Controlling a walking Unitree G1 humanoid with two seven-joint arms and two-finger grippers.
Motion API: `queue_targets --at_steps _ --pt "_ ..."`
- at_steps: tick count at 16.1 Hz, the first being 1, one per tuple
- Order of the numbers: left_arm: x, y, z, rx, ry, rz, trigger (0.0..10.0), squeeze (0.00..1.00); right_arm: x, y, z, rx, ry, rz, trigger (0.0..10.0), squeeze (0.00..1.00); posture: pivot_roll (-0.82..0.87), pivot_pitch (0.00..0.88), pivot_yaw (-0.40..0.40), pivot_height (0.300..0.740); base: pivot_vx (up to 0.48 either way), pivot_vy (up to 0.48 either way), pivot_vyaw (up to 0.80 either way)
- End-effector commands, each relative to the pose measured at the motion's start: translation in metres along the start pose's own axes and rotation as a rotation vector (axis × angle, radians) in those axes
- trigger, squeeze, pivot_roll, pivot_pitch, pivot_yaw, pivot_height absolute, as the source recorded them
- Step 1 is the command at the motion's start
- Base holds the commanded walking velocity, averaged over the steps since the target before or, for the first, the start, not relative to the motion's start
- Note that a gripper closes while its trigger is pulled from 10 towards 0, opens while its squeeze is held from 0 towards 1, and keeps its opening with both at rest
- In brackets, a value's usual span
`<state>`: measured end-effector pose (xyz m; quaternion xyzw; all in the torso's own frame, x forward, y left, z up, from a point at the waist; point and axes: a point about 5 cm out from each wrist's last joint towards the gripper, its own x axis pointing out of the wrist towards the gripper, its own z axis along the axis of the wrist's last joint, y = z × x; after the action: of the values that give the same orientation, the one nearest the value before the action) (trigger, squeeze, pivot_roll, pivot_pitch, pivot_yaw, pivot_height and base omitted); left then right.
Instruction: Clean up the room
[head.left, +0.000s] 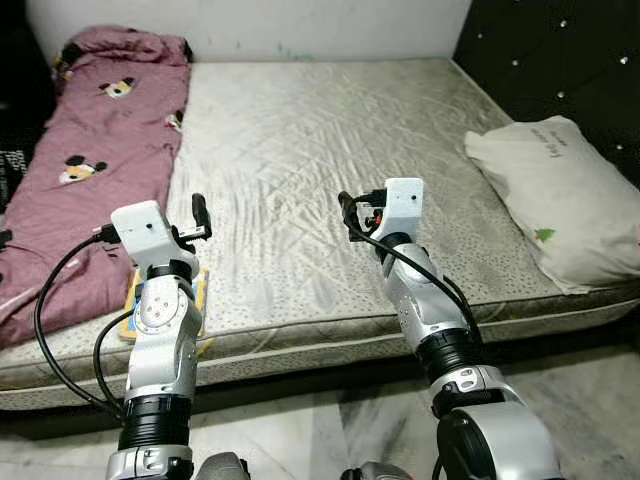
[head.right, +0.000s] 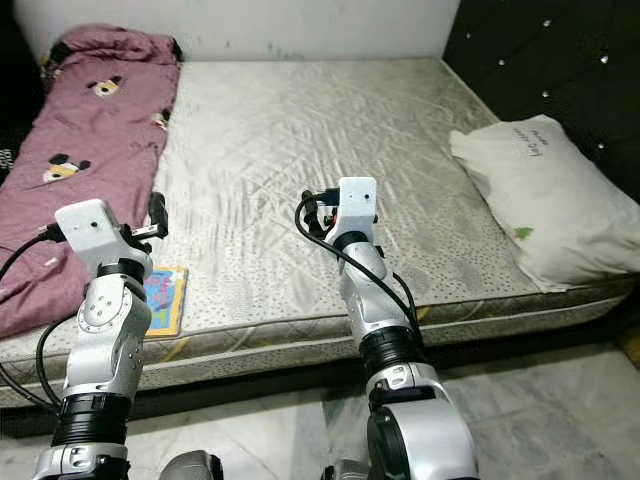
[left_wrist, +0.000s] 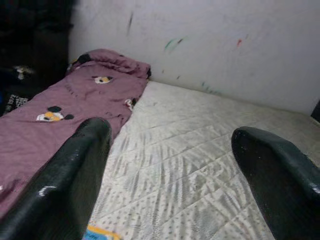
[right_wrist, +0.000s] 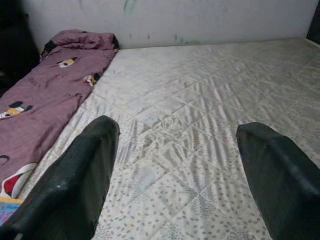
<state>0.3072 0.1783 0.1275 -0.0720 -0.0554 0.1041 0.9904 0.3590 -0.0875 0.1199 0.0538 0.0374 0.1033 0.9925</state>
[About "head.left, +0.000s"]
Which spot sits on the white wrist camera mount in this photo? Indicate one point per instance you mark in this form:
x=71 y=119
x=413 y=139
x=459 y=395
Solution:
x=404 y=210
x=145 y=232

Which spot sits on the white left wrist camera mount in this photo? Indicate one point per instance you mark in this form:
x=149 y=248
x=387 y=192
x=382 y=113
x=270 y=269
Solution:
x=145 y=232

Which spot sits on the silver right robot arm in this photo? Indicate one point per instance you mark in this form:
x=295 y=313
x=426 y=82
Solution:
x=430 y=310

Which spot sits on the dark tufted headboard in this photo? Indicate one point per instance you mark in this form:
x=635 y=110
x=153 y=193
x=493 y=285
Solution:
x=550 y=60

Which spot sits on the beige pillow with print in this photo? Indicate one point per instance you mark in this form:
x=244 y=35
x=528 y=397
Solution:
x=560 y=200

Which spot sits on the colourful children's book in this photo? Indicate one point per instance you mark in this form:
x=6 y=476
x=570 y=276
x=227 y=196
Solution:
x=201 y=300

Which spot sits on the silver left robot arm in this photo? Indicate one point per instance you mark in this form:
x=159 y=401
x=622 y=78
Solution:
x=160 y=350

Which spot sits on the pink cartoon print blanket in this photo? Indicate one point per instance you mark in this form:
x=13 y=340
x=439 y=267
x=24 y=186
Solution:
x=90 y=180

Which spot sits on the grey robot leg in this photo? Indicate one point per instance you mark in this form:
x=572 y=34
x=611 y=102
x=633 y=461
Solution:
x=375 y=472
x=220 y=468

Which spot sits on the grey right robot leg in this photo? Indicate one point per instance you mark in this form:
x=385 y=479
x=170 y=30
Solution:
x=375 y=472

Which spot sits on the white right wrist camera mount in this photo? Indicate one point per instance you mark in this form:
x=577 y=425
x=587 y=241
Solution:
x=404 y=210

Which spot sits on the black backpack with white print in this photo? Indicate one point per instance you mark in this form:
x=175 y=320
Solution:
x=12 y=185

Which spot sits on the white quilted mattress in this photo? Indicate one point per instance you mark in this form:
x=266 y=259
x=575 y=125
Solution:
x=330 y=170

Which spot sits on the grey left robot leg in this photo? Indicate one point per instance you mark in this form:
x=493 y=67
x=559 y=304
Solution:
x=220 y=468

